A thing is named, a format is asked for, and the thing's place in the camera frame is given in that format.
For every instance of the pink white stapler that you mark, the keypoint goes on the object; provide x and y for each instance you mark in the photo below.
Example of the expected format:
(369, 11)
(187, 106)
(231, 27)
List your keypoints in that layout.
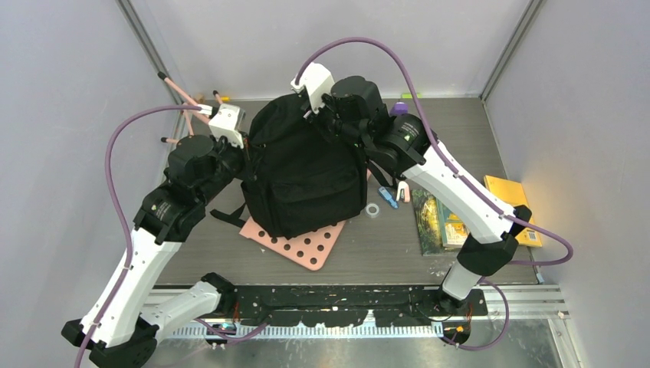
(403, 192)

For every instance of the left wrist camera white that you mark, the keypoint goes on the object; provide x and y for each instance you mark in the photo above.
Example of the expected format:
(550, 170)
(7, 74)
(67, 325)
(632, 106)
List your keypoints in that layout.
(225, 121)

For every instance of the pink perforated board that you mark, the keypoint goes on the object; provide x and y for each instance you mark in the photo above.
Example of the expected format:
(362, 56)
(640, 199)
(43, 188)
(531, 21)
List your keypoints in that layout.
(309, 250)

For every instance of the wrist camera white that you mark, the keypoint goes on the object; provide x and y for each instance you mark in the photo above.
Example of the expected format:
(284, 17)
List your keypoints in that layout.
(225, 121)
(315, 81)

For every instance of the clear tape roll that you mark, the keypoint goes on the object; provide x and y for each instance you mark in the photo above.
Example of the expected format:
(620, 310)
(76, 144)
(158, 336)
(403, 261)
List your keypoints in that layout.
(372, 210)

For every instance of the green tape marker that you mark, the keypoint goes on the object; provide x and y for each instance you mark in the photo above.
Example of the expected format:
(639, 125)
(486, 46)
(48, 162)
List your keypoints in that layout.
(410, 96)

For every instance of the dark green fantasy book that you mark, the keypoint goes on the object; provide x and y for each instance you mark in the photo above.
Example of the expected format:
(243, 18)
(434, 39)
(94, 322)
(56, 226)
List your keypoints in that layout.
(425, 207)

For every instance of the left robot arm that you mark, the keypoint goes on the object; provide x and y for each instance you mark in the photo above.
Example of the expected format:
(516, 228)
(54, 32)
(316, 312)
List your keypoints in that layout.
(120, 331)

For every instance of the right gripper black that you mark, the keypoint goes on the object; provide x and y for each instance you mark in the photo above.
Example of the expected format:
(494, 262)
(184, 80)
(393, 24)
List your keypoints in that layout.
(316, 117)

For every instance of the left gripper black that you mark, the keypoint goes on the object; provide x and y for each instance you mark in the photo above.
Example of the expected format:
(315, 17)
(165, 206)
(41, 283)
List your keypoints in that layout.
(239, 152)

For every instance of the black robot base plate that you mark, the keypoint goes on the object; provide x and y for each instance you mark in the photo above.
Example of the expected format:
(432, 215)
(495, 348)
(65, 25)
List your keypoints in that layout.
(345, 305)

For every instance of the blue marker pen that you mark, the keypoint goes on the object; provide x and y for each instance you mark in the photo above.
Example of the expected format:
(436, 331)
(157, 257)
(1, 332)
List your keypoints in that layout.
(388, 197)

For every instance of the pink metal stool frame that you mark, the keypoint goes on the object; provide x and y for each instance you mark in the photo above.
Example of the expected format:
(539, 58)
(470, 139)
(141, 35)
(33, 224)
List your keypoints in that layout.
(187, 100)

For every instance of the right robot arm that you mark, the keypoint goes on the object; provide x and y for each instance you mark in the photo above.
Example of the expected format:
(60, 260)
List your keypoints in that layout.
(351, 111)

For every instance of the teal paperback book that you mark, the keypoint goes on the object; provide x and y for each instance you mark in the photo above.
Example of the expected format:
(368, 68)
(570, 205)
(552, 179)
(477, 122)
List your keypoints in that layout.
(453, 231)

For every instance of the black student backpack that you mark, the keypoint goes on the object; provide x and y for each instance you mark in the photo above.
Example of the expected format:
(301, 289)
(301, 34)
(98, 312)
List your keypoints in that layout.
(304, 182)

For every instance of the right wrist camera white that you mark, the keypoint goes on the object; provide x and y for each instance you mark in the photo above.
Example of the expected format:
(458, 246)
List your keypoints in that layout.
(315, 81)

